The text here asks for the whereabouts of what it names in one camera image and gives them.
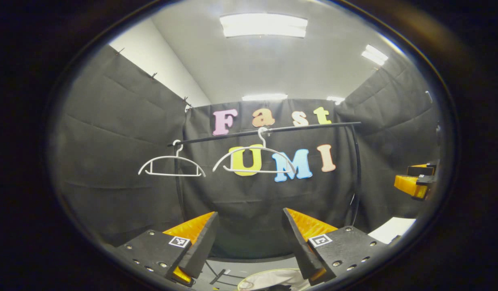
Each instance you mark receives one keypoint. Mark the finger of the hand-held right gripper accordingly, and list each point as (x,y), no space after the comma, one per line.
(425,169)
(410,185)

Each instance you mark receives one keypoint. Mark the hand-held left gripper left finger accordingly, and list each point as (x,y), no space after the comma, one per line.
(196,246)

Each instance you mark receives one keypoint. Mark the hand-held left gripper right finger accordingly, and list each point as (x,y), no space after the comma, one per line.
(299,246)

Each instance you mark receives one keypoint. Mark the white plastic clothes hanger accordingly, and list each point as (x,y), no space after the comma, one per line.
(264,139)
(177,151)

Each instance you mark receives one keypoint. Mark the black metal clothes rack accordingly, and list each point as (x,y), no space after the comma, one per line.
(313,126)

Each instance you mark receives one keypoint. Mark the white flat panel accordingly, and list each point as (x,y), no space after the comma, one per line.
(392,229)

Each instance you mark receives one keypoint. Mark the short ceiling strip light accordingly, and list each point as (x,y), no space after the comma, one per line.
(336,100)

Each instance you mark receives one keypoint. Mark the small ceiling light panel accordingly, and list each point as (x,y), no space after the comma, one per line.
(374,55)

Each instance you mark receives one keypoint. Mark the black backdrop cloth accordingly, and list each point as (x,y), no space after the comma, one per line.
(111,141)

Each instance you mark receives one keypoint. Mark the long ceiling strip light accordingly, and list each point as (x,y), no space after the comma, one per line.
(264,97)

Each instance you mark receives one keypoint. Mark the large ceiling light panel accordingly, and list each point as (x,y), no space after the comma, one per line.
(263,25)

